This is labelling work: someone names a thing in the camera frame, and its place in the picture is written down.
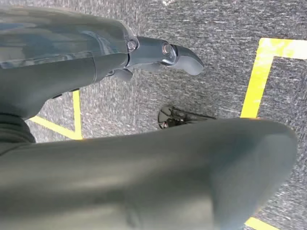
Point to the robot left grey hand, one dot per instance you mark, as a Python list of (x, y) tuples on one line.
[(60, 41)]

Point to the yellow floor tape line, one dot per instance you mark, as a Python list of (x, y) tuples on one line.
[(258, 79), (258, 224), (77, 111)]

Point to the robot left arm ribbed sleeve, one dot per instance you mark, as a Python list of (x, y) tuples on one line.
[(14, 130)]

